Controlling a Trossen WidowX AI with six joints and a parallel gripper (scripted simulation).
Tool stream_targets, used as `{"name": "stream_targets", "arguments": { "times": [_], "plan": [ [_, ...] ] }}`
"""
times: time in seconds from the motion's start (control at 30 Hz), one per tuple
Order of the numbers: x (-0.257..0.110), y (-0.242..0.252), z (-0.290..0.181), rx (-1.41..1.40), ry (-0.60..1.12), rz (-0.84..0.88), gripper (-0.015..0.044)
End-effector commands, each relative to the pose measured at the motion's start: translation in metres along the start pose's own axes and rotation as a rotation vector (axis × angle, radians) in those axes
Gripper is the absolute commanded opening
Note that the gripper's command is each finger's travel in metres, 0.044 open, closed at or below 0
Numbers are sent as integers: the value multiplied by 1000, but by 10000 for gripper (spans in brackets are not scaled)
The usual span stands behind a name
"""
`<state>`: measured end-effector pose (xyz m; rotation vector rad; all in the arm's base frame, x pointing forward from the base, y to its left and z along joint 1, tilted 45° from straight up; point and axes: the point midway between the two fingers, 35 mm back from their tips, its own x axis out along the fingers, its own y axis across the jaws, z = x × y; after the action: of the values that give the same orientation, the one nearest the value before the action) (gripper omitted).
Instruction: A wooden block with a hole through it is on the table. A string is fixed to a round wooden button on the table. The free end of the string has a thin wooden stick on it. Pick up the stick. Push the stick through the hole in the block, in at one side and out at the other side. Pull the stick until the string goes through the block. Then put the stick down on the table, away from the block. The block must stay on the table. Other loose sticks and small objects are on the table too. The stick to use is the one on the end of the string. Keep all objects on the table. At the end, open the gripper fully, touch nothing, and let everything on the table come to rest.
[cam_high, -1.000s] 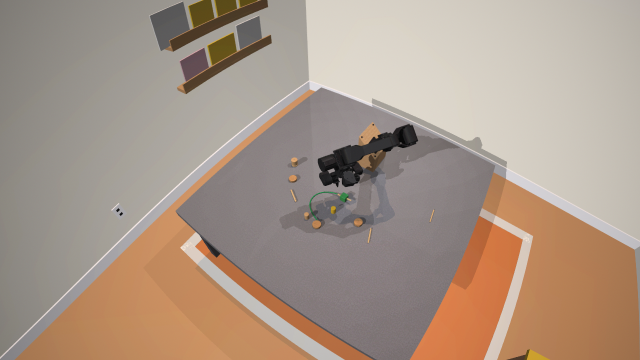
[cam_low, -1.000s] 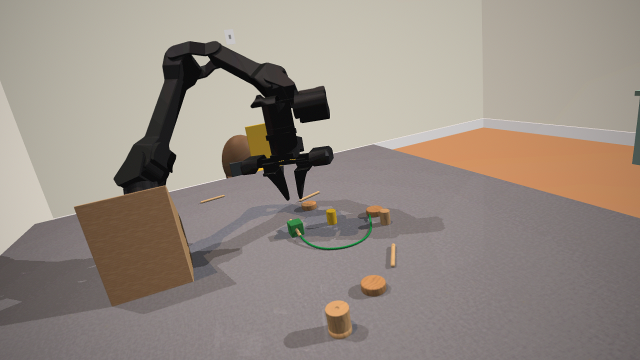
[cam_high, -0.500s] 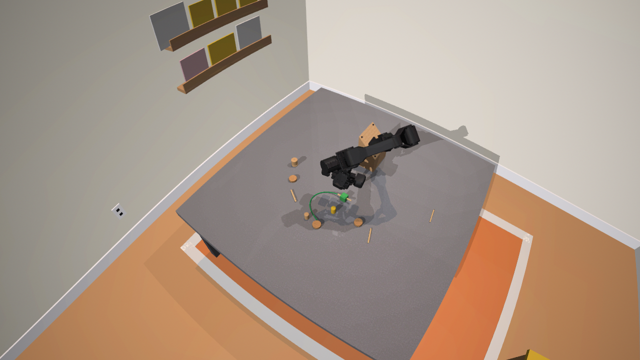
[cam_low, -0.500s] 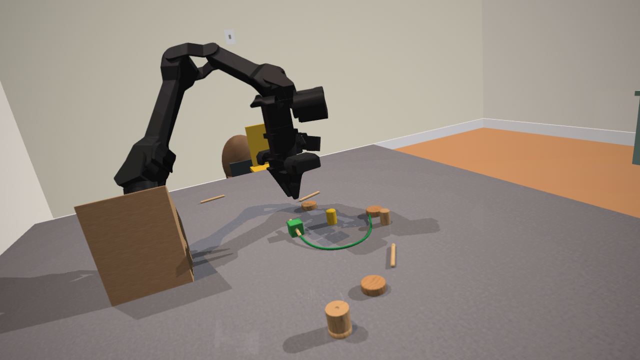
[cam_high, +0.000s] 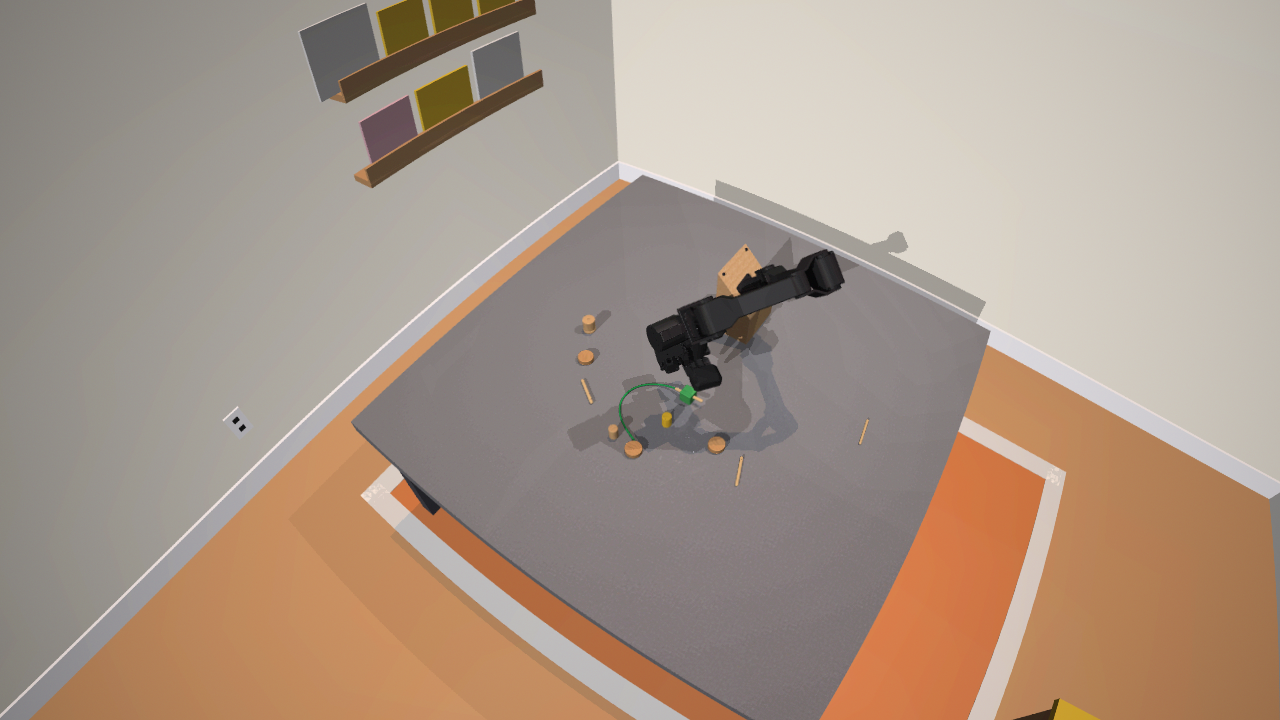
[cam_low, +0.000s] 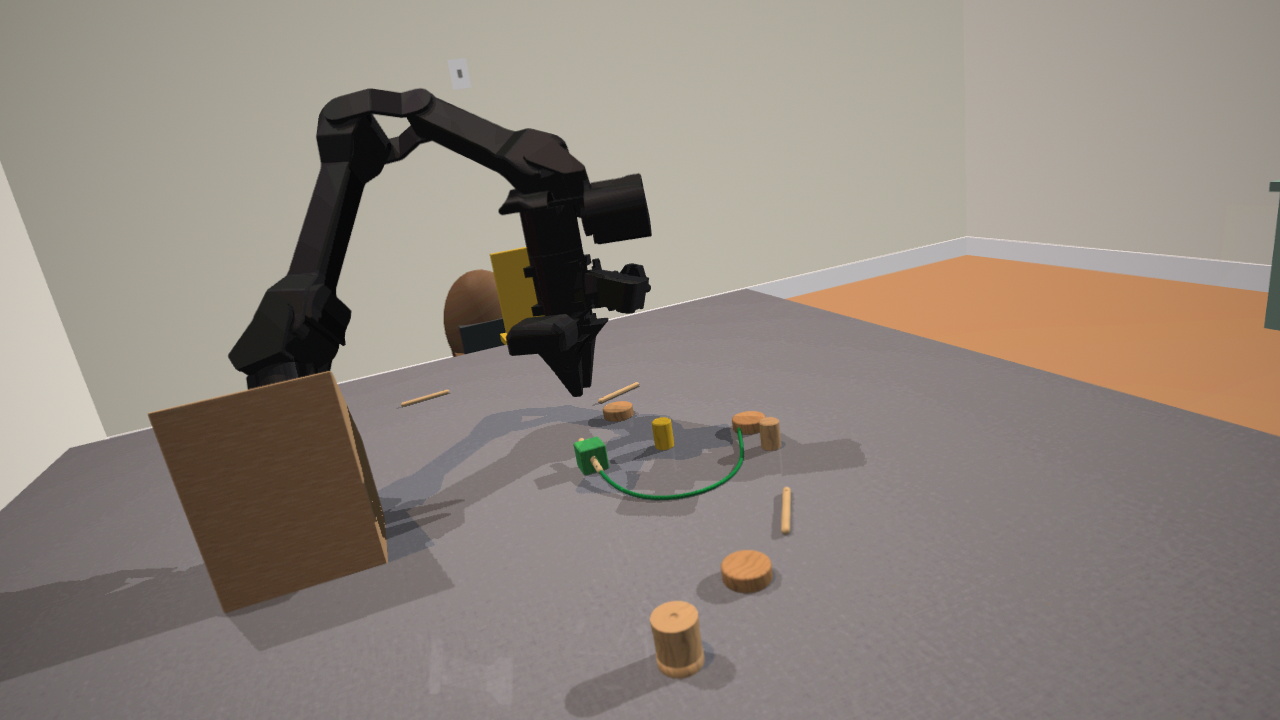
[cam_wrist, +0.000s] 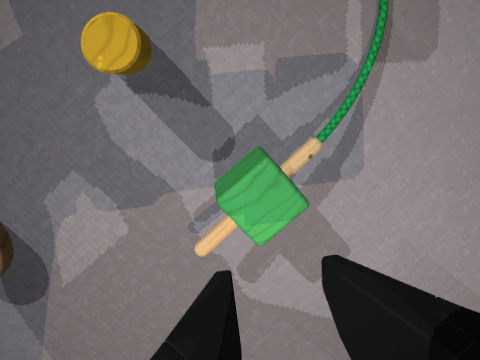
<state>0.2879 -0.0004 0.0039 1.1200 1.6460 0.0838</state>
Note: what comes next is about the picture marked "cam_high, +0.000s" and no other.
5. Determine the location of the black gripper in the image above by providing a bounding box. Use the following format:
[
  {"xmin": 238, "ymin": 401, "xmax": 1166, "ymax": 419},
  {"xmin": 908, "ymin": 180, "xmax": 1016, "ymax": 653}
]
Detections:
[{"xmin": 684, "ymin": 338, "xmax": 722, "ymax": 392}]

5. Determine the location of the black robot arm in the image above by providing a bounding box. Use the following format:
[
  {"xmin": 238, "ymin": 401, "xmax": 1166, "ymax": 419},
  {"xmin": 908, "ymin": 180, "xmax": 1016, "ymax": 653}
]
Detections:
[{"xmin": 646, "ymin": 249, "xmax": 845, "ymax": 374}]

